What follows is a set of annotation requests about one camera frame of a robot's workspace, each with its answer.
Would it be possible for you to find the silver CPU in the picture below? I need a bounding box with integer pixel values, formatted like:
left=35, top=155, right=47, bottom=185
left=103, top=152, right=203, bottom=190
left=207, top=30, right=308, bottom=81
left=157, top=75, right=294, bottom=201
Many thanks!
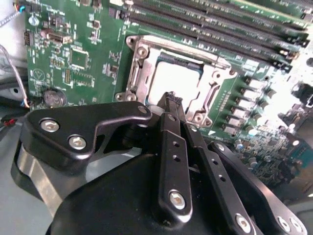
left=146, top=57, right=205, bottom=116

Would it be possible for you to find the metal socket cover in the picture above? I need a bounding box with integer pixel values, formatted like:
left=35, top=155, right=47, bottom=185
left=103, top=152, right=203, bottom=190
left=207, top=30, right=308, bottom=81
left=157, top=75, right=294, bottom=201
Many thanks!
left=133, top=46, right=237, bottom=124

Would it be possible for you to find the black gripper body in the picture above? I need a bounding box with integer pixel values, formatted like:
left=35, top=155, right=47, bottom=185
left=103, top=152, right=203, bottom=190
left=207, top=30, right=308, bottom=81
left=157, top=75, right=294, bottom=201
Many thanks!
left=11, top=143, right=235, bottom=235

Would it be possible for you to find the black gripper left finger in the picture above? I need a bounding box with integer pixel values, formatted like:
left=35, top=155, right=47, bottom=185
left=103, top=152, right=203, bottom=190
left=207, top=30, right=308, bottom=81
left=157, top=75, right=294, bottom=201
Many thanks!
left=21, top=92, right=194, bottom=224

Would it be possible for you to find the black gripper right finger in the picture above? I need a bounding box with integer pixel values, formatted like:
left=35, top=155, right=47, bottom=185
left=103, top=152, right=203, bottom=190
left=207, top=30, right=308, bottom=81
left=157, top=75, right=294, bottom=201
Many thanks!
left=175, top=94, right=308, bottom=235

